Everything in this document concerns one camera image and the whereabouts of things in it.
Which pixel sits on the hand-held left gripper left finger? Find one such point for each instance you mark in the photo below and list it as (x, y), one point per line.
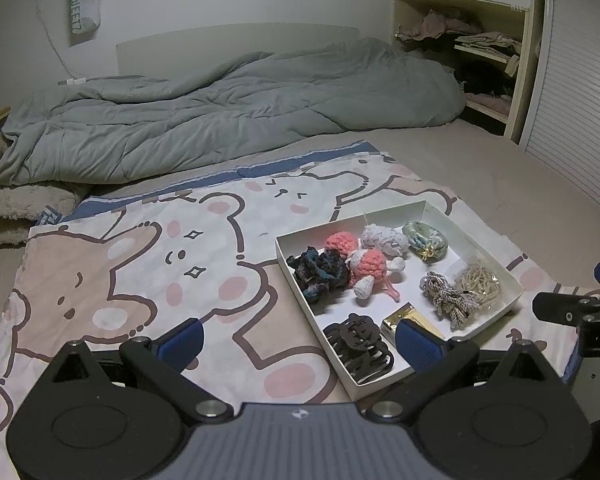
(182, 344)

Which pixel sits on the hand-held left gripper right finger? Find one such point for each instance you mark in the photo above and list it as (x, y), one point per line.
(419, 347)

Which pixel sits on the small yellow box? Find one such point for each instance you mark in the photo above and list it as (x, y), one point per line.
(410, 316)

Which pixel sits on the white cardboard box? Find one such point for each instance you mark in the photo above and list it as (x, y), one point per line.
(425, 292)

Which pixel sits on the brown hair claw clip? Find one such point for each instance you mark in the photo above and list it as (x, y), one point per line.
(357, 347)

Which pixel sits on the clear bag of rubber bands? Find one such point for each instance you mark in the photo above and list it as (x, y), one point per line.
(480, 285)

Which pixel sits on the pink white crochet doll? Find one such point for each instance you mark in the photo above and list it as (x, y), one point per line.
(367, 265)

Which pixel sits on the green patterned scrunchie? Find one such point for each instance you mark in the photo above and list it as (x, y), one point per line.
(425, 239)

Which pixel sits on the white crochet scrunchie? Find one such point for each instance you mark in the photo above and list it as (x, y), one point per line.
(385, 240)

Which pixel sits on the dark blue crochet scrunchie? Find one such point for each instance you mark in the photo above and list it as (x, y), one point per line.
(320, 272)

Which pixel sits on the bear printed blanket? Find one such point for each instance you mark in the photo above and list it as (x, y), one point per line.
(155, 260)

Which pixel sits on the white louvred wardrobe door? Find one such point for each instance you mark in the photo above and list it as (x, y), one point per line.
(580, 85)

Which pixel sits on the beige fluffy blanket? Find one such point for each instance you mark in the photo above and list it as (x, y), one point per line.
(25, 210)

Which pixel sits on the pink folded clothes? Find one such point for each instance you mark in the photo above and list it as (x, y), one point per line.
(490, 104)

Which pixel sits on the cream open wardrobe shelf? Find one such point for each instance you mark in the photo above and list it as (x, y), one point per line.
(522, 75)

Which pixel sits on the dark clothes pile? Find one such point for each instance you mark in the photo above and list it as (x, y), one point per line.
(485, 80)

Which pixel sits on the grey duvet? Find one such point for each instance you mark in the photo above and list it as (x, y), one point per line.
(205, 110)

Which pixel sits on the beige folded clothes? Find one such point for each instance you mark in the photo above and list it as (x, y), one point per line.
(490, 41)

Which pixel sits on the white charger plug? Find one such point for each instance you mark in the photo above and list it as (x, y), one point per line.
(72, 81)

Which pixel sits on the pink crumpled clothes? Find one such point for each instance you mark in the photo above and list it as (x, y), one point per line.
(437, 25)

